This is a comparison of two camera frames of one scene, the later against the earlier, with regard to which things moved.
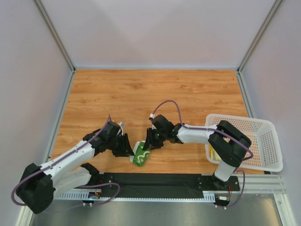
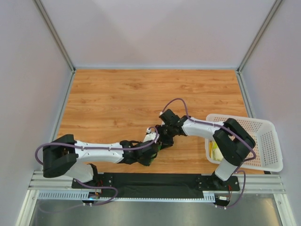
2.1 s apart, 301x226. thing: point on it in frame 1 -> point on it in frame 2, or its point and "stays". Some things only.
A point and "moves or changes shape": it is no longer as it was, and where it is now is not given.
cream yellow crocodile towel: (213, 153) stays
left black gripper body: (119, 146) -> (152, 155)
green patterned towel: (140, 156) moves or changes shape
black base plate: (131, 186) stays
